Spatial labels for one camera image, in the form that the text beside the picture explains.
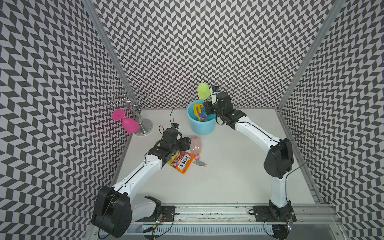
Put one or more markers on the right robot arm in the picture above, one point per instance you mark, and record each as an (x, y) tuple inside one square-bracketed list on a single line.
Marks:
[(279, 159)]

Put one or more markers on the teal rake yellow handle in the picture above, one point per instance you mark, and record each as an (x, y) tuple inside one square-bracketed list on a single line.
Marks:
[(201, 116)]

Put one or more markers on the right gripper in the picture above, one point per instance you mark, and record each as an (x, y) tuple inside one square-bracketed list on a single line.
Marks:
[(208, 106)]

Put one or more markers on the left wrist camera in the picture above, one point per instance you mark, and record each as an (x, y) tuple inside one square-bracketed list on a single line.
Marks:
[(175, 126)]

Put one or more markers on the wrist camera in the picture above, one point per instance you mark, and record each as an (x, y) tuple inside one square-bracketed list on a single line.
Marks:
[(175, 126), (214, 91)]

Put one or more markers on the chrome glass rack stand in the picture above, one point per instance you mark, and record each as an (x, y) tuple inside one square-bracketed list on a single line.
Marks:
[(125, 100)]

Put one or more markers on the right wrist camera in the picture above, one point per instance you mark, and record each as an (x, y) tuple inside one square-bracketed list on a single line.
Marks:
[(214, 91)]

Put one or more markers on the pink spray bottle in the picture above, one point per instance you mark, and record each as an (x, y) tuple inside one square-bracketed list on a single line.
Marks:
[(196, 149)]

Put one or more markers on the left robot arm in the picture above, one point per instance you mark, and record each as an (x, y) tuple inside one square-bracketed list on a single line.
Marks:
[(114, 208)]

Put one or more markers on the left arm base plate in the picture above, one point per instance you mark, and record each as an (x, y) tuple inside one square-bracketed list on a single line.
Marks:
[(165, 213)]

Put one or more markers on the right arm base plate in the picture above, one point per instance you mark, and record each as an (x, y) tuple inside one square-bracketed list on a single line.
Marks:
[(274, 214)]

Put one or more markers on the pink wine glass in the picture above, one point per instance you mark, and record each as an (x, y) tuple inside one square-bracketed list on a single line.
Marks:
[(129, 124)]

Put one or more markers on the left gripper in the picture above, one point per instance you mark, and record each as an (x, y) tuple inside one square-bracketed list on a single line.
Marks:
[(185, 144)]

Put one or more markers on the light blue plastic bucket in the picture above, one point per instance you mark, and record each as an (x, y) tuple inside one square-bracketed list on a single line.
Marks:
[(200, 128)]

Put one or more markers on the aluminium front rail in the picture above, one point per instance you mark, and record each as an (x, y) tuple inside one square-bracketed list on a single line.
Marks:
[(241, 222)]

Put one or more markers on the yellow trowel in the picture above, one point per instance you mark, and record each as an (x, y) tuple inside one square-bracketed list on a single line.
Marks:
[(194, 109)]

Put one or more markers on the green trowel wooden handle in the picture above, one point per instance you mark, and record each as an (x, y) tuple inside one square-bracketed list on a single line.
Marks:
[(203, 91)]

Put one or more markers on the purple rake pink handle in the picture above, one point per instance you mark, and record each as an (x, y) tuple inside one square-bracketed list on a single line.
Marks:
[(198, 110)]

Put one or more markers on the light blue hand rake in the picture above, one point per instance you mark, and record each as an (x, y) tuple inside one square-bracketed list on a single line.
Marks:
[(205, 116)]

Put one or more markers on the Fox's candy bag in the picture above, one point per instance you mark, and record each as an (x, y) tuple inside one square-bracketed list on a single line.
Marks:
[(181, 161)]

